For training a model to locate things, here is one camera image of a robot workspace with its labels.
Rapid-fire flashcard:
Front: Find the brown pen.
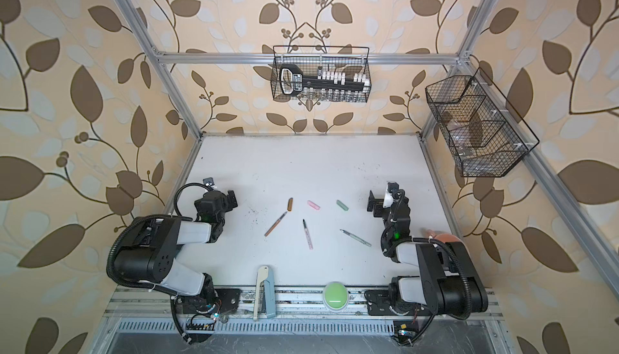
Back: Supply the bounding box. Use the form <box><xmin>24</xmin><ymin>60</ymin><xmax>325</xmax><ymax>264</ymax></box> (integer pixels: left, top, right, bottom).
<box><xmin>264</xmin><ymin>211</ymin><xmax>288</xmax><ymax>237</ymax></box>

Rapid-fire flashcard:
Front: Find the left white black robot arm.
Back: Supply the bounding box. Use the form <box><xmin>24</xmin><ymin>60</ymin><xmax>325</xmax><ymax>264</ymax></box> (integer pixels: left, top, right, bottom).
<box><xmin>106</xmin><ymin>178</ymin><xmax>242</xmax><ymax>344</ymax></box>

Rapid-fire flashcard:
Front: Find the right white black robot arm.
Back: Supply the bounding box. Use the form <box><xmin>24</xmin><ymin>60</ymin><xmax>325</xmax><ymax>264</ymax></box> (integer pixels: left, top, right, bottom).
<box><xmin>364</xmin><ymin>182</ymin><xmax>489</xmax><ymax>347</ymax></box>

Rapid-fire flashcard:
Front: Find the green pen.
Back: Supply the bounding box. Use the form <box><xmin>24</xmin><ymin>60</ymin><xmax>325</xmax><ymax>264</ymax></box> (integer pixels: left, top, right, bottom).
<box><xmin>340</xmin><ymin>229</ymin><xmax>372</xmax><ymax>248</ymax></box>

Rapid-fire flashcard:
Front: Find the green pen cap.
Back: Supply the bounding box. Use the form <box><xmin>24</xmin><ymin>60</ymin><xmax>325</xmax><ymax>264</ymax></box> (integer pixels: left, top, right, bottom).
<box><xmin>336</xmin><ymin>200</ymin><xmax>349</xmax><ymax>211</ymax></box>

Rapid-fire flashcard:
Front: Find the pink pen cap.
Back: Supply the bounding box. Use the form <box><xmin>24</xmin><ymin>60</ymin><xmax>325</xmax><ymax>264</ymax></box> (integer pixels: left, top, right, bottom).
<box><xmin>307</xmin><ymin>200</ymin><xmax>321</xmax><ymax>211</ymax></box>

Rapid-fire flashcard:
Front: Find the pink pen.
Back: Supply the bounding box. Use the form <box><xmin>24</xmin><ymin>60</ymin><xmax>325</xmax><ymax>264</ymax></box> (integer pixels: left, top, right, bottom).
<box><xmin>302</xmin><ymin>219</ymin><xmax>314</xmax><ymax>250</ymax></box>

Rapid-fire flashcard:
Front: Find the green round button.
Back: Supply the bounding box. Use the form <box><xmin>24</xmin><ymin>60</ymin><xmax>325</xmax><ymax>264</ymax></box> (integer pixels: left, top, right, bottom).
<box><xmin>322</xmin><ymin>281</ymin><xmax>349</xmax><ymax>312</ymax></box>

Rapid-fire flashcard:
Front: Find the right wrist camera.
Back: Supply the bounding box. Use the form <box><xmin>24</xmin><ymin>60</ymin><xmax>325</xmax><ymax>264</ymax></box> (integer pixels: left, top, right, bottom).
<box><xmin>383</xmin><ymin>182</ymin><xmax>400</xmax><ymax>208</ymax></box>

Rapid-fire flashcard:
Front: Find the side black wire basket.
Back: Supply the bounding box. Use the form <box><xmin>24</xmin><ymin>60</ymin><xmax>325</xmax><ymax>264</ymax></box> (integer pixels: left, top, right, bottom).
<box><xmin>425</xmin><ymin>68</ymin><xmax>539</xmax><ymax>178</ymax></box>

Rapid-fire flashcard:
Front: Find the black socket set rail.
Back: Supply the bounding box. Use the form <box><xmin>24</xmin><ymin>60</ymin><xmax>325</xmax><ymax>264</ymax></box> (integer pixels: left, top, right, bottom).
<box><xmin>275</xmin><ymin>64</ymin><xmax>372</xmax><ymax>96</ymax></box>

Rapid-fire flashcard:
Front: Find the rear black wire basket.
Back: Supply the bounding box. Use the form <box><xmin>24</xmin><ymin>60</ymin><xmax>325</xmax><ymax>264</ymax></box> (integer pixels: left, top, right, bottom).
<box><xmin>270</xmin><ymin>44</ymin><xmax>372</xmax><ymax>103</ymax></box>

